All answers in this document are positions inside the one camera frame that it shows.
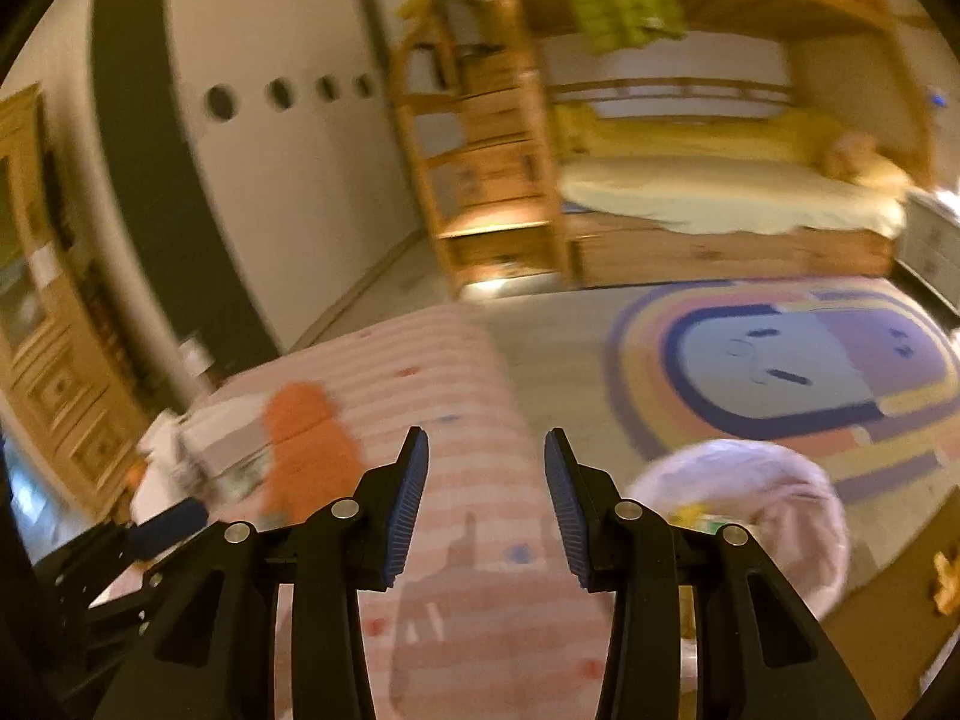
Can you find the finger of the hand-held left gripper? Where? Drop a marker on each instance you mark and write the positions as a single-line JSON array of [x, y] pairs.
[[169, 526]]

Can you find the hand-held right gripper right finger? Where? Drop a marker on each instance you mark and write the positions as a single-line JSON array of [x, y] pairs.
[[566, 510]]

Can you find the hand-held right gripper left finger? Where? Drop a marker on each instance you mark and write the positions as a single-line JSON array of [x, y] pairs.
[[405, 510]]

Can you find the white paper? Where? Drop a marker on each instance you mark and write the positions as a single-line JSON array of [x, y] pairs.
[[161, 457]]

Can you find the white cardboard box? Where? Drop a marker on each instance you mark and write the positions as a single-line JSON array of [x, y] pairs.
[[225, 450]]

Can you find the waste bin with white liner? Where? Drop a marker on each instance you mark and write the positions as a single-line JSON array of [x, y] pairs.
[[795, 510]]

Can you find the pink checked tablecloth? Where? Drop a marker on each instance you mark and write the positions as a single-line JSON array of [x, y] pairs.
[[465, 405]]

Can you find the yellow wrapper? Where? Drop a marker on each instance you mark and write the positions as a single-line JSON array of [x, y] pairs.
[[694, 519]]

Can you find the wooden glass-door cabinet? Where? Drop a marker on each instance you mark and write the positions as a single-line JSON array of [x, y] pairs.
[[67, 375]]

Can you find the rainbow face rug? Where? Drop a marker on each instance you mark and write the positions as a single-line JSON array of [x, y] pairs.
[[787, 367]]

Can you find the white paper note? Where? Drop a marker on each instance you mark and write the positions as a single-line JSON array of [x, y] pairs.
[[46, 264]]

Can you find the white wardrobe with round holes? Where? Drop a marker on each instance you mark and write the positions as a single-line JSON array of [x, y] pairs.
[[300, 202]]

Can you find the brown cardboard sheet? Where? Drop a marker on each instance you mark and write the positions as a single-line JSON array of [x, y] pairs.
[[885, 615]]

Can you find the cream mattress sheet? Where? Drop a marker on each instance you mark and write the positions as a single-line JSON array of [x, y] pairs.
[[712, 195]]

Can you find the wooden stair drawer unit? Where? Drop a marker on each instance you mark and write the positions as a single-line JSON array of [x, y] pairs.
[[495, 165]]

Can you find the dark chalkboard panel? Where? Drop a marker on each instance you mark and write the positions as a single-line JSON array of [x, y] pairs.
[[150, 165]]

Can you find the yellow plush toy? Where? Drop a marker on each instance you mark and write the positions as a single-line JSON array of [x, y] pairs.
[[946, 581]]

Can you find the yellow blanket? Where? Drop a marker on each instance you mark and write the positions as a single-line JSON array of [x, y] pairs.
[[675, 136]]

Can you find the white drawer unit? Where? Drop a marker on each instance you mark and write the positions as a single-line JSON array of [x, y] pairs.
[[934, 247]]

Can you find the tan stuffed toy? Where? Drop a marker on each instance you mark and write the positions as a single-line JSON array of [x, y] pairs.
[[862, 161]]

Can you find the yellow cloth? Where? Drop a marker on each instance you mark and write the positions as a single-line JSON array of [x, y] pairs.
[[424, 0]]

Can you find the wooden bunk bed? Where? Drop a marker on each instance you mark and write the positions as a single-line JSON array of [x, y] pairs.
[[750, 7]]

